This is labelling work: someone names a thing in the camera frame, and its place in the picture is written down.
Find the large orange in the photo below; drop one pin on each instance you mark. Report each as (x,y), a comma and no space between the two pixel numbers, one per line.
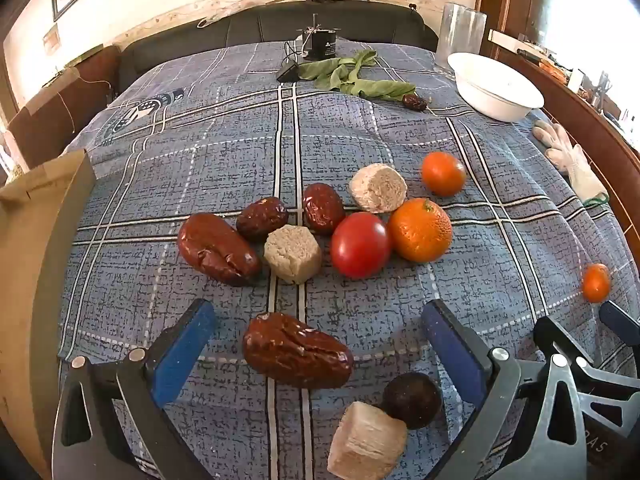
(420,230)

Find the clear plastic cup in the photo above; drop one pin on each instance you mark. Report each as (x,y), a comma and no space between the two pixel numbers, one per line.
(460,35)

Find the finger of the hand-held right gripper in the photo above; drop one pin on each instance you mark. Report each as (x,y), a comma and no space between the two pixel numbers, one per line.
(557,335)
(619,319)

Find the small red date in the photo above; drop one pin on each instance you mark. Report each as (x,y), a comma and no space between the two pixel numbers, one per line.
(322,208)
(260,218)

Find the wooden sideboard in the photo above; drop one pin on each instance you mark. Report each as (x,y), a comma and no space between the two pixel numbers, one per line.
(575,105)

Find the black cylindrical device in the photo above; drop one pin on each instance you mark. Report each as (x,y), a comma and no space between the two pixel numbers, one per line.
(320,45)

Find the small orange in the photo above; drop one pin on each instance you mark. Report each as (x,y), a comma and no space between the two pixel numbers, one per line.
(596,282)
(443,173)

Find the red tomato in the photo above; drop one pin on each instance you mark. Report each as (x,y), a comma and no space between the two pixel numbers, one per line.
(360,245)

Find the small wall plaque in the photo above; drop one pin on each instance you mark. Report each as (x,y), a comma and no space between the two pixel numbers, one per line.
(51,40)

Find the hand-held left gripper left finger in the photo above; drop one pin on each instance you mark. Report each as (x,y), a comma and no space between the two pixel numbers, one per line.
(182,350)

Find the round beige crumbly block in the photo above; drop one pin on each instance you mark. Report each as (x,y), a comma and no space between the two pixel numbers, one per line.
(378,188)

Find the dark dried date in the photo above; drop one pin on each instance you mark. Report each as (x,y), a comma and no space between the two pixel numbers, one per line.
(415,102)

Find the green leafy stem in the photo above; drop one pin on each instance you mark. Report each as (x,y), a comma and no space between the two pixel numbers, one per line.
(350,77)

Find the white glove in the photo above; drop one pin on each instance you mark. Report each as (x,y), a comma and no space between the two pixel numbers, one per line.
(570,160)

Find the black leather sofa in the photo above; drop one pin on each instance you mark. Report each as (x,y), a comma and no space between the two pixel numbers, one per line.
(250,32)

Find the brown armchair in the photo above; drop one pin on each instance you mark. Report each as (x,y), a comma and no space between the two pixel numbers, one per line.
(60,110)

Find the white bowl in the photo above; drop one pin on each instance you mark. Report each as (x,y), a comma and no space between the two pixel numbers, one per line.
(495,85)

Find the brown cardboard box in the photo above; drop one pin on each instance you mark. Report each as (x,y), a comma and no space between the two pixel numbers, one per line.
(30,285)

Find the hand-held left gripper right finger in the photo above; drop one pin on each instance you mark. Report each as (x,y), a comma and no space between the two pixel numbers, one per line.
(452,355)

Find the large wrinkled red date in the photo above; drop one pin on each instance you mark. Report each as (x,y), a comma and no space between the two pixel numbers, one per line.
(215,250)
(295,350)

